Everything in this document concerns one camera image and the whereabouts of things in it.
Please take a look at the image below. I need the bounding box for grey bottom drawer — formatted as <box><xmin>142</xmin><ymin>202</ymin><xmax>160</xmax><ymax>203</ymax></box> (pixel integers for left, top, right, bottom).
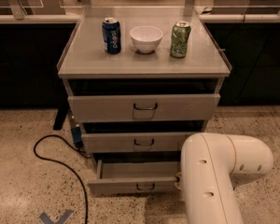
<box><xmin>89</xmin><ymin>161</ymin><xmax>180</xmax><ymax>195</ymax></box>

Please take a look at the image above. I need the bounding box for grey drawer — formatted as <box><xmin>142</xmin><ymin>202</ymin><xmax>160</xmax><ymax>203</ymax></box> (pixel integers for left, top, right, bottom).
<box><xmin>89</xmin><ymin>161</ymin><xmax>180</xmax><ymax>195</ymax></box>
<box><xmin>68</xmin><ymin>94</ymin><xmax>220</xmax><ymax>122</ymax></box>
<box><xmin>82</xmin><ymin>132</ymin><xmax>193</xmax><ymax>153</ymax></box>

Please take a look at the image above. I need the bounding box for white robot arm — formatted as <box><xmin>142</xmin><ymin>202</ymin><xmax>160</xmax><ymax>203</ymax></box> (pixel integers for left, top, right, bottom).
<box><xmin>175</xmin><ymin>133</ymin><xmax>273</xmax><ymax>224</ymax></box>

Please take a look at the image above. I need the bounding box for grey middle drawer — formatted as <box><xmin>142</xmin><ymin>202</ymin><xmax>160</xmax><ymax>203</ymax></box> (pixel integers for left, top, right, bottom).
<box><xmin>82</xmin><ymin>132</ymin><xmax>193</xmax><ymax>153</ymax></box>

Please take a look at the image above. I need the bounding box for grey drawer cabinet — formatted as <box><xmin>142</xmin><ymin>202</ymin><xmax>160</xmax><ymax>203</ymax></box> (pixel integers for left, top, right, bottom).
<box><xmin>56</xmin><ymin>6</ymin><xmax>232</xmax><ymax>173</ymax></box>

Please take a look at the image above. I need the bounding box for grey top drawer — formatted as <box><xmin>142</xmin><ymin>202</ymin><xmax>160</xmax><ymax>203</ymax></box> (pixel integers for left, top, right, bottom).
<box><xmin>68</xmin><ymin>94</ymin><xmax>220</xmax><ymax>122</ymax></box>

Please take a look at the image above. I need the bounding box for blue power adapter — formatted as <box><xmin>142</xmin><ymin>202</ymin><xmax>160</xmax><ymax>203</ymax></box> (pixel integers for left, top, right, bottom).
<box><xmin>71</xmin><ymin>127</ymin><xmax>83</xmax><ymax>148</ymax></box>

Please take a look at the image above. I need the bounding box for black table leg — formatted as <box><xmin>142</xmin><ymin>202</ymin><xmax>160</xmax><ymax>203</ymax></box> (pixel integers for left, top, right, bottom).
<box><xmin>53</xmin><ymin>104</ymin><xmax>69</xmax><ymax>131</ymax></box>

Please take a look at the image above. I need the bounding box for white ceramic bowl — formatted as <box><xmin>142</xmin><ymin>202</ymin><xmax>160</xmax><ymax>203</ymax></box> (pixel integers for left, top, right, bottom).
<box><xmin>130</xmin><ymin>25</ymin><xmax>163</xmax><ymax>53</ymax></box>

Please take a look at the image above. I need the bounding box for green soda can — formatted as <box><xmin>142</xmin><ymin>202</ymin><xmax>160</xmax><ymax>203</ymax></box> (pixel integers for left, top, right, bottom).
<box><xmin>170</xmin><ymin>21</ymin><xmax>191</xmax><ymax>58</ymax></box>

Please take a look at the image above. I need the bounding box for blue Pepsi can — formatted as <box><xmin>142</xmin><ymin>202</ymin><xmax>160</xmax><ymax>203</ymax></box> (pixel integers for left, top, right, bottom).
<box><xmin>102</xmin><ymin>17</ymin><xmax>121</xmax><ymax>54</ymax></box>

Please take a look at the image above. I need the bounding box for black cable left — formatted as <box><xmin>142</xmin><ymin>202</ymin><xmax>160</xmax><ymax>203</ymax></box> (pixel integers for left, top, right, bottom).
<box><xmin>33</xmin><ymin>134</ymin><xmax>91</xmax><ymax>224</ymax></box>

